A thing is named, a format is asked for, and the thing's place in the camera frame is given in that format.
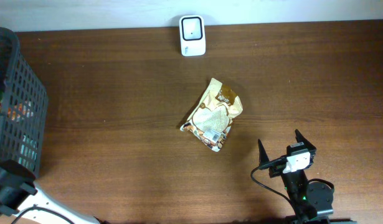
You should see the grey plastic mesh basket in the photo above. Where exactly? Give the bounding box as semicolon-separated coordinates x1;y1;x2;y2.
0;27;49;176

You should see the white barcode scanner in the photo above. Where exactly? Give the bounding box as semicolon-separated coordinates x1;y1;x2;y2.
179;15;206;57

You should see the beige brown snack bag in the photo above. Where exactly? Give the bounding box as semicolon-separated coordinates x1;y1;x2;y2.
180;78;243;152

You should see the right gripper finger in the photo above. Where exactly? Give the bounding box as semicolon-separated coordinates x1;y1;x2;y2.
295;129;316;151
258;139;270;167

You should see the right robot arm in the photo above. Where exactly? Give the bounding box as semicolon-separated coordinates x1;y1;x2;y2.
250;130;334;223

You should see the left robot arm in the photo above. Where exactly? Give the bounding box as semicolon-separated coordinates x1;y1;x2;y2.
0;160;102;224

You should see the right black cable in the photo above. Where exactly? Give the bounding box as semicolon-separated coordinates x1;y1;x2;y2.
250;157;304;218

